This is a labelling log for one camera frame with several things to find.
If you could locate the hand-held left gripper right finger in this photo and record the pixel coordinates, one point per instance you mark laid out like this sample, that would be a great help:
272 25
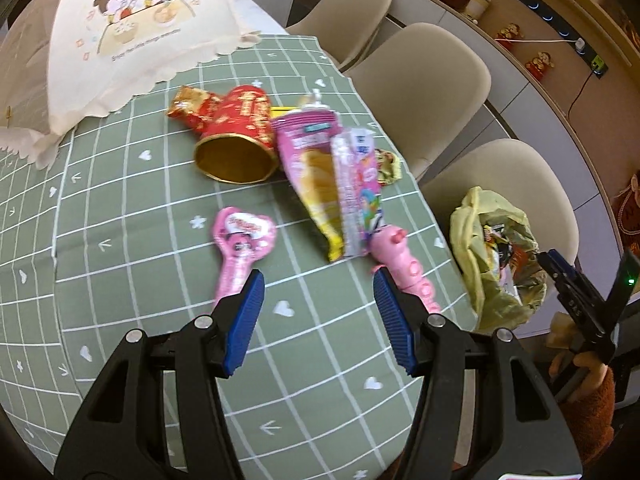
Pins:
395 325

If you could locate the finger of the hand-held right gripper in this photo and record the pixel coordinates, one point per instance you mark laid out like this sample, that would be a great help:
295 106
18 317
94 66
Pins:
550 272
562 262

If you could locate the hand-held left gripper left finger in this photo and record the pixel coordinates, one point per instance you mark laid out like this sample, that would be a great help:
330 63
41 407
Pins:
245 325

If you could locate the pile of wrappers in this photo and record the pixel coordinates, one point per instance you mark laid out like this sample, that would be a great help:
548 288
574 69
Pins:
507 255

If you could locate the yellow trash bag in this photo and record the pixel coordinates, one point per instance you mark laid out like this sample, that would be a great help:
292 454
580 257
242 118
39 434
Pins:
467 240

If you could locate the pink lollipop-shaped wrapper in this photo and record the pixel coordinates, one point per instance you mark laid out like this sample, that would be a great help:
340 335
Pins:
242 232

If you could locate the clear printed pink wrapper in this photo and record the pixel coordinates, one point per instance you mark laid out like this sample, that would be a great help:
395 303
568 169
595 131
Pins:
360 195

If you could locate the gold green candy wrapper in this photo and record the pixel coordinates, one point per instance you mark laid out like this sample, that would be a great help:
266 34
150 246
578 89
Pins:
389 167

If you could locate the pink snack bag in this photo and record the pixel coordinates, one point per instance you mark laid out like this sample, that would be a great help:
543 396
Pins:
310 170

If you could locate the red paper cup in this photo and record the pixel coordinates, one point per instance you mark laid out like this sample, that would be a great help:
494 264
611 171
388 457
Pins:
240 125

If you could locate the gold and red wrapper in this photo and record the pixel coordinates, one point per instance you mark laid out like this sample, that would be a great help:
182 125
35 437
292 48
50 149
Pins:
187 107

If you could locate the person's right hand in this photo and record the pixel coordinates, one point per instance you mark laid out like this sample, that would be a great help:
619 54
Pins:
590 364

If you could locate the pink caterpillar toy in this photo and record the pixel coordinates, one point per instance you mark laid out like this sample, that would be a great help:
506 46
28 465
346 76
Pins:
405 260

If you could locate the brown bag with pearls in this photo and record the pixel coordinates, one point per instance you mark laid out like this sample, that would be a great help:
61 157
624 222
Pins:
629 210

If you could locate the beige chair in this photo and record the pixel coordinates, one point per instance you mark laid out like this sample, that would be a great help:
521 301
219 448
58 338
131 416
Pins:
425 80
345 15
510 175

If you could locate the beige dining chairs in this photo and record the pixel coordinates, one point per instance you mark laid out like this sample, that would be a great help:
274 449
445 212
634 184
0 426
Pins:
550 130

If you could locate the red figurine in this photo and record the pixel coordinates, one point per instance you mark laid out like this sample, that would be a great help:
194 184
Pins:
539 66
509 37

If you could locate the green charger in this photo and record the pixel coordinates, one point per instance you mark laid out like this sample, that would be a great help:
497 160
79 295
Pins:
598 63

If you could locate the white charger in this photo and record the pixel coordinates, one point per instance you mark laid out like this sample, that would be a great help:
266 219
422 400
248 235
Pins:
581 45

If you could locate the black power strip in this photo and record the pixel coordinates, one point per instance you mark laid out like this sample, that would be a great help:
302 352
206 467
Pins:
555 22

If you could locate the cream lidded cup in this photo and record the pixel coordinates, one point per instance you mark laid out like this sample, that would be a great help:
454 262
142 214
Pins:
476 7

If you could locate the white printed mesh food cover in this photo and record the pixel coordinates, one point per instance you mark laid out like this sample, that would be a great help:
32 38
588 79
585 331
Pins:
125 25

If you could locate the wooden wall shelf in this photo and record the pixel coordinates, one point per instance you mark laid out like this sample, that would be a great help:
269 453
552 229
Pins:
615 125

